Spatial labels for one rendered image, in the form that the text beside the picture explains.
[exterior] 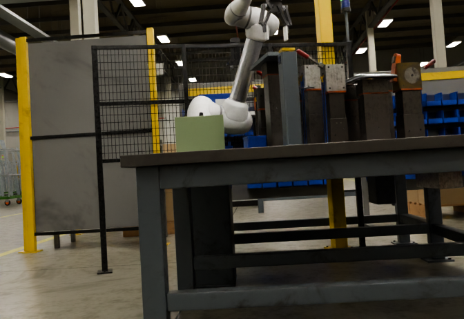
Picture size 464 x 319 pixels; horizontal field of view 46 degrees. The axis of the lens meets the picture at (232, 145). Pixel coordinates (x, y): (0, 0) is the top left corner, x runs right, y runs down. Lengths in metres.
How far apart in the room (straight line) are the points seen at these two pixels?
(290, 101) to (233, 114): 0.88
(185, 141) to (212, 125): 0.18
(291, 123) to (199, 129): 0.81
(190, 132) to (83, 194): 2.35
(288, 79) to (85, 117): 3.13
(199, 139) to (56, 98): 2.54
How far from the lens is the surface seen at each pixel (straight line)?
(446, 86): 5.67
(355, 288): 1.92
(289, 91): 2.46
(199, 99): 3.30
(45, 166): 5.40
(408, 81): 2.57
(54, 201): 5.38
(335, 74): 2.44
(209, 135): 3.10
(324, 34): 4.31
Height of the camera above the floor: 0.62
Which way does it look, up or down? 3 degrees up
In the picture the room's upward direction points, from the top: 3 degrees counter-clockwise
